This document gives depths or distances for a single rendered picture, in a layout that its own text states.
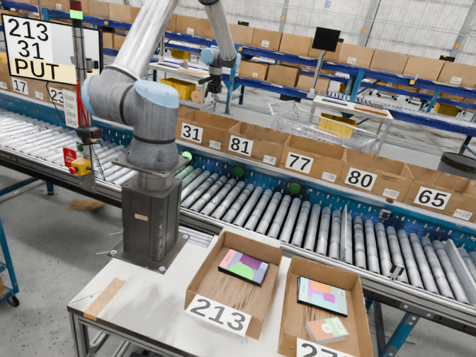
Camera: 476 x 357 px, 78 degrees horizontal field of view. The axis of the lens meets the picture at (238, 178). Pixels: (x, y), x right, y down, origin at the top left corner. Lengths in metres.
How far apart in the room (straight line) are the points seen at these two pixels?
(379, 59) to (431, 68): 0.87
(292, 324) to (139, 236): 0.67
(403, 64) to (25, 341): 6.27
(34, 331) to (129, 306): 1.05
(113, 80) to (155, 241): 0.62
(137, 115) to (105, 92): 0.14
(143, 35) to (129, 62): 0.12
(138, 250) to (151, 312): 0.28
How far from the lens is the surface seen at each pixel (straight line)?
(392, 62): 6.37
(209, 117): 2.35
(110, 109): 1.12
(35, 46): 1.97
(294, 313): 1.22
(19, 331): 2.19
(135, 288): 1.23
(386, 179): 1.96
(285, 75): 6.18
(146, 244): 1.27
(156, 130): 1.04
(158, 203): 1.12
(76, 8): 1.70
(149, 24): 1.28
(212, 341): 1.10
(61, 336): 2.10
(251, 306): 1.19
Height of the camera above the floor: 1.67
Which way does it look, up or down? 27 degrees down
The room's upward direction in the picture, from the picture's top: 10 degrees clockwise
